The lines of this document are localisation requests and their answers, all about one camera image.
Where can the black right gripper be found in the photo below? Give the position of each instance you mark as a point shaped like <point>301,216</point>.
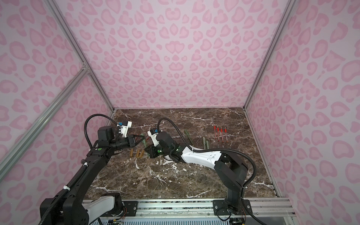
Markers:
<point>152,153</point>

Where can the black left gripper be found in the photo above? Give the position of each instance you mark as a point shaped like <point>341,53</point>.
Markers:
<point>131,139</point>

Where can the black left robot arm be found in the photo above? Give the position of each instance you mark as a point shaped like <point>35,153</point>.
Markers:
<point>67,208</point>

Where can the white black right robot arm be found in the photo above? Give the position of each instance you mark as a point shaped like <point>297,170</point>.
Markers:
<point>228,164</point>

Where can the dark green pen long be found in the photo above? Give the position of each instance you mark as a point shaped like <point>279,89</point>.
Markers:
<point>189,137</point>

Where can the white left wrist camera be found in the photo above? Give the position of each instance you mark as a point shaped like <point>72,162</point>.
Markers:
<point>123,128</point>

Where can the aluminium frame diagonal left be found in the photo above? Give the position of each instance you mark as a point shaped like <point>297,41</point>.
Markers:
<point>23,143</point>

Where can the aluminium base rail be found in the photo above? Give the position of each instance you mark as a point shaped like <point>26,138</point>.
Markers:
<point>197,211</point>

